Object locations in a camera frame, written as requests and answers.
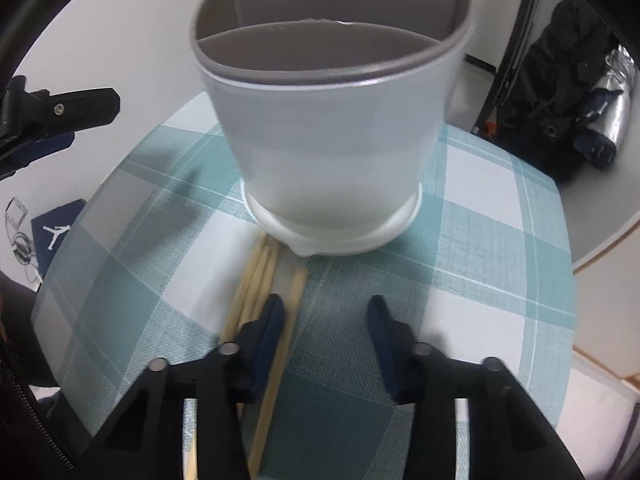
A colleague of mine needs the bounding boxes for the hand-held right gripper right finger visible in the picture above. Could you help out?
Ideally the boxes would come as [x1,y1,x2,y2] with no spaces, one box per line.
[365,295,571,480]

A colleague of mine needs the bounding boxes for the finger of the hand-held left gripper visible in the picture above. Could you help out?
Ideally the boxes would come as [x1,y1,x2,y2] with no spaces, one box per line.
[47,87,121,134]
[0,132,76,181]

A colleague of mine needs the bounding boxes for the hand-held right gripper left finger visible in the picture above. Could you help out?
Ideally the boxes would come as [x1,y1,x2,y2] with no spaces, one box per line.
[75,294,287,480]

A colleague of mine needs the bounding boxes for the pile of wooden chopsticks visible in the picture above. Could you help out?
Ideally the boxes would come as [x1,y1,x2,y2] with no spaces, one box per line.
[185,232,307,480]

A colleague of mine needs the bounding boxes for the white grey divided utensil holder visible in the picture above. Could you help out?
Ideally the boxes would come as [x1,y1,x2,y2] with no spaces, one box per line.
[188,0,475,259]

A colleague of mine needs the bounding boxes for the small white square device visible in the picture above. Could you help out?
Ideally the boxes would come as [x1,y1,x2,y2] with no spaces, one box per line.
[4,197,27,231]

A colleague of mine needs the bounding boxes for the blue shoe box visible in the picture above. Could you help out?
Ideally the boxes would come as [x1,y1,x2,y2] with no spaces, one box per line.
[30,198,89,279]

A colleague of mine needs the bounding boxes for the teal white checked tablecloth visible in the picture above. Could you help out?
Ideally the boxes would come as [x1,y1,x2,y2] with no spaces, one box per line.
[31,122,577,480]

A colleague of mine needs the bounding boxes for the black zip jacket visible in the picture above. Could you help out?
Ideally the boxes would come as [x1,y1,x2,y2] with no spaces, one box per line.
[0,270,92,480]

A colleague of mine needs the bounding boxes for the black bag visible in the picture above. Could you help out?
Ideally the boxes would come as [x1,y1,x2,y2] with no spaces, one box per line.
[499,0,632,184]

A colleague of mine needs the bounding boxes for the tangled thin cables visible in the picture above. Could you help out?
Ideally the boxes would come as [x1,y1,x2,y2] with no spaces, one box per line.
[9,231,44,292]

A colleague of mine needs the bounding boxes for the black metal frame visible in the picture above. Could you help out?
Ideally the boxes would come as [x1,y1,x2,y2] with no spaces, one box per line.
[470,0,547,137]

